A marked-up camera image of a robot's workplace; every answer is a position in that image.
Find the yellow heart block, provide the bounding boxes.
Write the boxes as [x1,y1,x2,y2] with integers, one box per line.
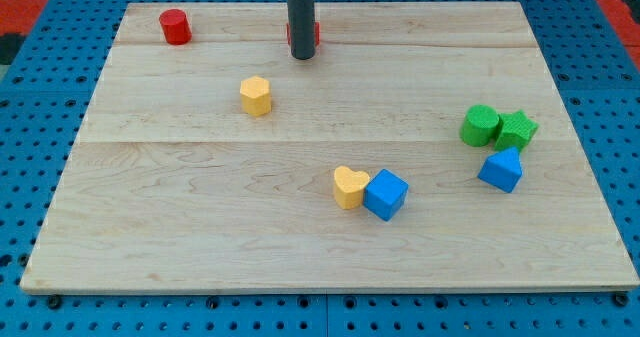
[333,166,371,210]

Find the blue cube block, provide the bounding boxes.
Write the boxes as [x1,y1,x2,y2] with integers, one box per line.
[363,169,409,221]

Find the yellow hexagon block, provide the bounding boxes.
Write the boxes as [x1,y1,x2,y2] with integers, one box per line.
[240,76,272,117]

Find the red block behind rod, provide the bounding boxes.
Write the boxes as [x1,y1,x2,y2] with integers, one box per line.
[286,21,320,47]

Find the light wooden board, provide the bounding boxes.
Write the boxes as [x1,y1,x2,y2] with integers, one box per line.
[21,2,639,295]

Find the green cylinder block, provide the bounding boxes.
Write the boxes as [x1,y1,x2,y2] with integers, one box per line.
[459,104,500,147]

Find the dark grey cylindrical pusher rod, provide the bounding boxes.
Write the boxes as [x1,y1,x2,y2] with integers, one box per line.
[287,0,315,60]

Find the blue triangular prism block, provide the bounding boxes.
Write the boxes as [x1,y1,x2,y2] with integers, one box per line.
[477,147,523,193]

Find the red cylinder block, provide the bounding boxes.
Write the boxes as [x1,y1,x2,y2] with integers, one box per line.
[159,8,192,45]

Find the green star block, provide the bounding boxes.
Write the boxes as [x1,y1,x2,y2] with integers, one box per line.
[494,110,539,152]

